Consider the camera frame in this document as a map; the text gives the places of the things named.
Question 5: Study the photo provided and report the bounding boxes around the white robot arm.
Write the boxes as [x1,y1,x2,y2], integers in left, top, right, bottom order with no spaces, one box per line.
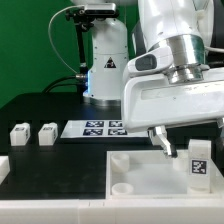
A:
[71,0,224,157]

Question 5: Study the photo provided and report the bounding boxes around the white U-shaped fence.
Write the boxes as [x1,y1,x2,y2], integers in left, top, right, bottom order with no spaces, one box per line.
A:
[0,153,224,224]

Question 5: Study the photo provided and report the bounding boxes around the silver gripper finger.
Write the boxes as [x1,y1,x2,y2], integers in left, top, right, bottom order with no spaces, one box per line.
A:
[217,117,224,146]

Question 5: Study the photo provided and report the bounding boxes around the black cables at base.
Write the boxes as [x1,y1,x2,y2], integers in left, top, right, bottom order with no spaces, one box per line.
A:
[42,75,88,94]

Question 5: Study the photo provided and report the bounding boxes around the white marker sheet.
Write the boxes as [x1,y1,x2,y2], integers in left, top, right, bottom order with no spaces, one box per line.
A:
[61,120,148,139]

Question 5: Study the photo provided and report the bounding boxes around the black camera on mount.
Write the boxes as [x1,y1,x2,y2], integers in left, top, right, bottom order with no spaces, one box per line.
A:
[84,3,116,16]

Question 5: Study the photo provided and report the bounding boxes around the white square table top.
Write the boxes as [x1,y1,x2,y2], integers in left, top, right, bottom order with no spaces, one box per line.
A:
[106,150,224,199]

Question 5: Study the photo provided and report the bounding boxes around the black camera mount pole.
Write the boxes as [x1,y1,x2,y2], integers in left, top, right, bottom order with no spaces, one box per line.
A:
[65,9,93,74]

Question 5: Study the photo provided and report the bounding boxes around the grey cable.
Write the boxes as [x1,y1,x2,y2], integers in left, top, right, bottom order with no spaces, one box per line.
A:
[47,4,88,76]

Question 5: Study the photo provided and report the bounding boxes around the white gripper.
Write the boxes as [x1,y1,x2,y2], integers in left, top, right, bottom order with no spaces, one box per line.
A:
[121,46,224,158]

